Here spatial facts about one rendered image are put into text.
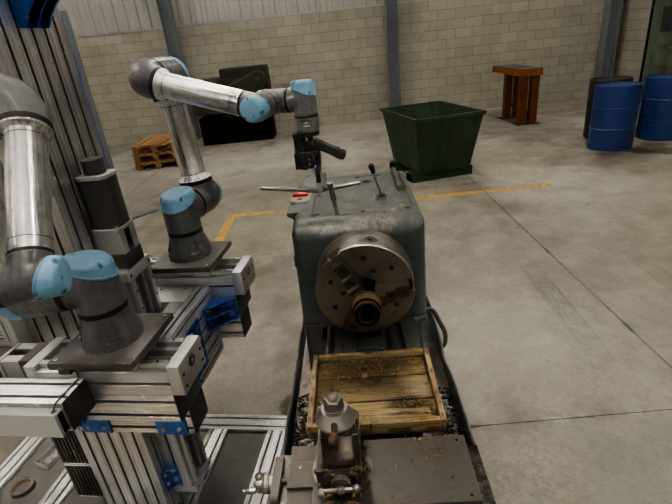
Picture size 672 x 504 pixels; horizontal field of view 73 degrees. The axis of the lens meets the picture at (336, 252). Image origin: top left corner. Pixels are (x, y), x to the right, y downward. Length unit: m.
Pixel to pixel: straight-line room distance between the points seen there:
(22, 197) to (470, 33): 11.16
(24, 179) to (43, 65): 0.50
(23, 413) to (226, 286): 0.68
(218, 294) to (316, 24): 9.95
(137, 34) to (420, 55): 6.35
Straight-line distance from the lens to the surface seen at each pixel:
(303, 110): 1.46
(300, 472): 1.09
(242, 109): 1.38
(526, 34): 12.16
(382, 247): 1.38
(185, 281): 1.68
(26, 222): 0.99
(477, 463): 1.15
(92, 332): 1.26
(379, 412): 1.30
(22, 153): 1.05
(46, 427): 1.34
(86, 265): 1.19
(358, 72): 11.33
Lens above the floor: 1.80
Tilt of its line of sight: 25 degrees down
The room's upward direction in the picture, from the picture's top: 6 degrees counter-clockwise
